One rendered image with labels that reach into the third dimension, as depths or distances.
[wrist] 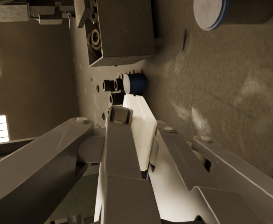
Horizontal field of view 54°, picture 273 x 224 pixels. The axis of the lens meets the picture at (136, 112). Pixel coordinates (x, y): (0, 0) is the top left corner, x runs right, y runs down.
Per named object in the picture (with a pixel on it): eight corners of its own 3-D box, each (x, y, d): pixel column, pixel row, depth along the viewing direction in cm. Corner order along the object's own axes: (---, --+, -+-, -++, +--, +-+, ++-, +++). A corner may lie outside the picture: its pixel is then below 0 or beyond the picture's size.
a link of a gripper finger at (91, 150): (124, 170, 13) (62, 162, 13) (121, 136, 18) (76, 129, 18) (130, 142, 13) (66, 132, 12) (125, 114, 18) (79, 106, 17)
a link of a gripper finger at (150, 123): (144, 119, 14) (158, 121, 14) (134, 94, 21) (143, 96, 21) (133, 170, 15) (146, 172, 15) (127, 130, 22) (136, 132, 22)
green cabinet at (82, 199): (165, 193, 362) (49, 222, 311) (145, 176, 427) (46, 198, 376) (163, 158, 355) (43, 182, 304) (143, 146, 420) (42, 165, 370)
